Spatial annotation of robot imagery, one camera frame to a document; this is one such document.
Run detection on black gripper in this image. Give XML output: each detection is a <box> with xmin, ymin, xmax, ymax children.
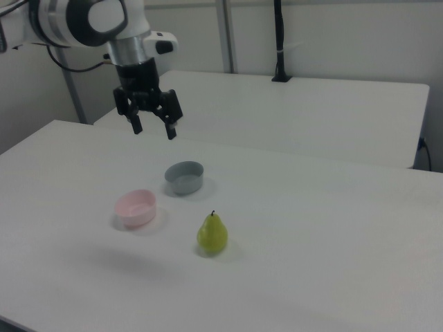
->
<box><xmin>113</xmin><ymin>57</ymin><xmax>183</xmax><ymax>140</ymax></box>

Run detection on grey plastic bowl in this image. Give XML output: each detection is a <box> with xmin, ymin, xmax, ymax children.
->
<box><xmin>164</xmin><ymin>160</ymin><xmax>205</xmax><ymax>196</ymax></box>

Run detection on grey partition frame post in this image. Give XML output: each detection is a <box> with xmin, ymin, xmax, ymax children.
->
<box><xmin>217</xmin><ymin>0</ymin><xmax>239</xmax><ymax>74</ymax></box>
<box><xmin>62</xmin><ymin>48</ymin><xmax>88</xmax><ymax>125</ymax></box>

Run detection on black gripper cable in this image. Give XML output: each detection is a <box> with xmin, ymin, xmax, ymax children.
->
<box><xmin>46</xmin><ymin>44</ymin><xmax>115</xmax><ymax>73</ymax></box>

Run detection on white side table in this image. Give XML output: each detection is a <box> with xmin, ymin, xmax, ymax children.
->
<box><xmin>93</xmin><ymin>70</ymin><xmax>431</xmax><ymax>169</ymax></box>

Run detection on green pear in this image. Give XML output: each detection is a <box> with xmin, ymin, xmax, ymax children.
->
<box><xmin>197</xmin><ymin>209</ymin><xmax>229</xmax><ymax>254</ymax></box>

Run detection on pink plastic bowl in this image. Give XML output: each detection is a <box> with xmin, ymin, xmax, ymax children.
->
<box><xmin>114</xmin><ymin>189</ymin><xmax>157</xmax><ymax>229</ymax></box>

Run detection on black cable with blue plug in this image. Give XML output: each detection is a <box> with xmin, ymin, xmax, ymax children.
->
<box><xmin>417</xmin><ymin>137</ymin><xmax>433</xmax><ymax>172</ymax></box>

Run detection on black camera pole with clamp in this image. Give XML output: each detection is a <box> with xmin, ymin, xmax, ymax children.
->
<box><xmin>271</xmin><ymin>0</ymin><xmax>292</xmax><ymax>83</ymax></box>

